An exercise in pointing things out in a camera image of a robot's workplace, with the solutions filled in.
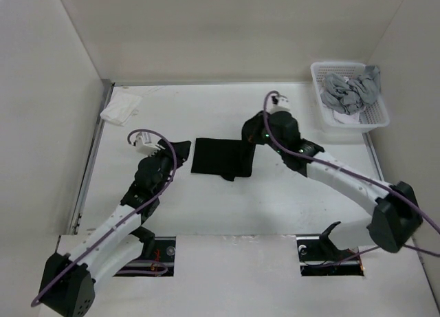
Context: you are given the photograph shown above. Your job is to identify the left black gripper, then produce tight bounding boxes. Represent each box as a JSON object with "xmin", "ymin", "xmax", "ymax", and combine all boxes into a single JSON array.
[{"xmin": 148, "ymin": 140, "xmax": 190, "ymax": 196}]

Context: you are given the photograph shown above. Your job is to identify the black tank top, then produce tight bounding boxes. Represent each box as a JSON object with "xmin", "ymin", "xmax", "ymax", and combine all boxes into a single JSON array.
[{"xmin": 191, "ymin": 138, "xmax": 256, "ymax": 182}]

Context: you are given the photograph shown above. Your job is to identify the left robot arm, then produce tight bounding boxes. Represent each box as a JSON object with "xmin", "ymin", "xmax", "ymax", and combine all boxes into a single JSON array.
[{"xmin": 31, "ymin": 139, "xmax": 191, "ymax": 316}]

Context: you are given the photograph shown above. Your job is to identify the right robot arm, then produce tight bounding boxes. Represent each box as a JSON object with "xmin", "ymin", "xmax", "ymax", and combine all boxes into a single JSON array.
[{"xmin": 241, "ymin": 111, "xmax": 423, "ymax": 259}]

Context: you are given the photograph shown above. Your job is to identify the folded white tank top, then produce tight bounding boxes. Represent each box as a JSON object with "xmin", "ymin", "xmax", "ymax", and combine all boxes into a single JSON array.
[{"xmin": 100, "ymin": 91, "xmax": 142, "ymax": 127}]

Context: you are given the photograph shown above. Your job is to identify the grey tank top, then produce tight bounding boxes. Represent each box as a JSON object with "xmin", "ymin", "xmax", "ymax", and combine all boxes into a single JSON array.
[{"xmin": 320, "ymin": 65, "xmax": 380, "ymax": 114}]

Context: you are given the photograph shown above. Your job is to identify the white garment in basket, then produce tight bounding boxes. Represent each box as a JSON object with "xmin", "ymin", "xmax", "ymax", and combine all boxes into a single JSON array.
[{"xmin": 333, "ymin": 111, "xmax": 360, "ymax": 125}]

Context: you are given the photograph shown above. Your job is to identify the white plastic basket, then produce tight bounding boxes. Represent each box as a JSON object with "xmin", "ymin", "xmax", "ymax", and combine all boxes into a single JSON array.
[{"xmin": 310, "ymin": 62, "xmax": 390, "ymax": 135}]

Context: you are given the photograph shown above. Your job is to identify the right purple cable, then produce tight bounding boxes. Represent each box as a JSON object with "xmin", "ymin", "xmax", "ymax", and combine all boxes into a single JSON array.
[{"xmin": 263, "ymin": 90, "xmax": 440, "ymax": 267}]

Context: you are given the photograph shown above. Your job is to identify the purple cable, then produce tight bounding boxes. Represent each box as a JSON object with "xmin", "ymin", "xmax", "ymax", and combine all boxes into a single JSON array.
[
  {"xmin": 31, "ymin": 129, "xmax": 179, "ymax": 308},
  {"xmin": 263, "ymin": 90, "xmax": 440, "ymax": 267}
]

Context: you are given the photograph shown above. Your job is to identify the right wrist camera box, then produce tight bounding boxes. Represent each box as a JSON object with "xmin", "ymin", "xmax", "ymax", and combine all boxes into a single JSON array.
[{"xmin": 269, "ymin": 94, "xmax": 291, "ymax": 114}]

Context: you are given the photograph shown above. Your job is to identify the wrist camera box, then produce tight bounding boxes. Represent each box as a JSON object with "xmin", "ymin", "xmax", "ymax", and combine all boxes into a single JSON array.
[
  {"xmin": 269, "ymin": 94, "xmax": 291, "ymax": 114},
  {"xmin": 133, "ymin": 132, "xmax": 163, "ymax": 157}
]

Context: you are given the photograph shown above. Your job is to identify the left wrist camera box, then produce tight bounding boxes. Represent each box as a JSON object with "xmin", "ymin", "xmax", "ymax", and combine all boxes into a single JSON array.
[{"xmin": 133, "ymin": 132, "xmax": 163, "ymax": 157}]

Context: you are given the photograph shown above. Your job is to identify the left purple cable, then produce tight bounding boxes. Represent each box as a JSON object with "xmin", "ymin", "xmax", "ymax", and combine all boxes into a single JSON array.
[{"xmin": 31, "ymin": 129, "xmax": 179, "ymax": 308}]

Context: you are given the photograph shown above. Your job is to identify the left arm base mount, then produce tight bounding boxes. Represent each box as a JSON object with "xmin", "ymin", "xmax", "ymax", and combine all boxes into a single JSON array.
[{"xmin": 115, "ymin": 228, "xmax": 177, "ymax": 277}]

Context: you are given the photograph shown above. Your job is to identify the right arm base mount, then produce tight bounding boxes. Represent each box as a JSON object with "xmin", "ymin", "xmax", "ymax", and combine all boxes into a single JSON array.
[{"xmin": 296, "ymin": 221, "xmax": 364, "ymax": 276}]

